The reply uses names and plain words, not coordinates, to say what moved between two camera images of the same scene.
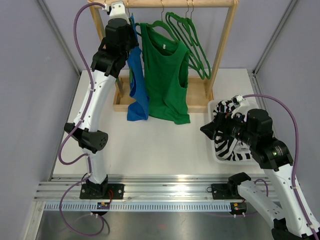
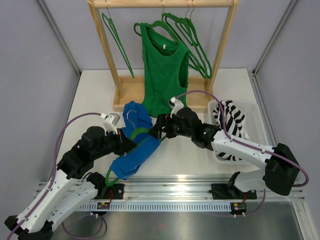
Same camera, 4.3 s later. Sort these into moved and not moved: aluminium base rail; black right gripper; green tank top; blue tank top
Moved: black right gripper; blue tank top
Not moved: green tank top; aluminium base rail
